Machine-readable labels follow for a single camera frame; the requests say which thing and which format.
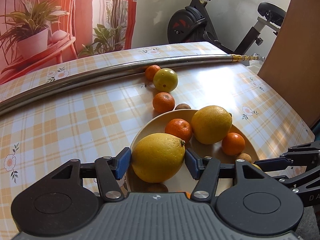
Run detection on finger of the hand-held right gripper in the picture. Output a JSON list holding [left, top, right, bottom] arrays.
[[254, 142, 320, 173], [271, 173, 308, 194]]

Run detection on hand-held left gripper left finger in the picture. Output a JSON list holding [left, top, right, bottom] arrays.
[[51, 147, 132, 203]]

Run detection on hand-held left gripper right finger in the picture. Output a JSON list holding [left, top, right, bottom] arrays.
[[185, 147, 269, 202]]

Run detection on cream round plate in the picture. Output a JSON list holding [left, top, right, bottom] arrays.
[[126, 109, 260, 193]]

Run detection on large yellow lemon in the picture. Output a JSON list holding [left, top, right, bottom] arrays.
[[131, 133, 186, 183]]

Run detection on plaid floral tablecloth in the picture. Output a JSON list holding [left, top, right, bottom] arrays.
[[0, 41, 315, 205]]

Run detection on yellow-green round citrus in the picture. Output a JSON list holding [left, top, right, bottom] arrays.
[[153, 68, 179, 92]]

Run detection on metal pole with gold bands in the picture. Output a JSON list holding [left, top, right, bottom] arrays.
[[0, 53, 265, 117]]

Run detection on brown wooden board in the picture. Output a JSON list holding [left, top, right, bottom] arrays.
[[257, 0, 320, 128]]

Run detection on black exercise bike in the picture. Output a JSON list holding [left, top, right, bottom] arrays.
[[167, 0, 288, 55]]

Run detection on pink plant-print wall poster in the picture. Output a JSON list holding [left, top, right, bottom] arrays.
[[0, 0, 140, 85]]

